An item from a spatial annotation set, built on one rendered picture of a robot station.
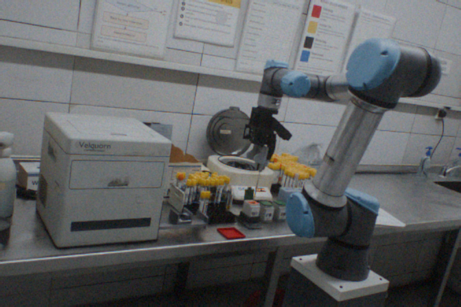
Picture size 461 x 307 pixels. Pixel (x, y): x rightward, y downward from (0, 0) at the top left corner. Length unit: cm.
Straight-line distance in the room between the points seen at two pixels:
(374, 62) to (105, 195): 73
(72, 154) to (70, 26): 71
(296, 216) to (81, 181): 55
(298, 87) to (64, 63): 87
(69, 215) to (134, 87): 79
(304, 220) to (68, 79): 104
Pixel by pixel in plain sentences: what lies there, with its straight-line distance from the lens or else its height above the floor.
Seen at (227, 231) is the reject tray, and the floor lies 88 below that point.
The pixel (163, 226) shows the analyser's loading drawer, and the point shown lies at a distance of 137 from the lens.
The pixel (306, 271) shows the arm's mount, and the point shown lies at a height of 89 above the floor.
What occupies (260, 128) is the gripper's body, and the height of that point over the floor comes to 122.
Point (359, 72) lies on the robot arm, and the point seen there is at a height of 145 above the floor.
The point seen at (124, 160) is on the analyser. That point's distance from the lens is 123.
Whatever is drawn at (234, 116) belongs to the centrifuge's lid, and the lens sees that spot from 207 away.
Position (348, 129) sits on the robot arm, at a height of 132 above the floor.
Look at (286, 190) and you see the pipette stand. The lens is 174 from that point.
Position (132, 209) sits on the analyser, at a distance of 129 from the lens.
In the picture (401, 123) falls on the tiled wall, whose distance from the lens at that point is 300.
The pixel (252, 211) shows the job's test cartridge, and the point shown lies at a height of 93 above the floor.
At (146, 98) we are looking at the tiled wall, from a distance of 192.
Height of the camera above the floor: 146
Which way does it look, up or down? 14 degrees down
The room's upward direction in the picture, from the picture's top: 11 degrees clockwise
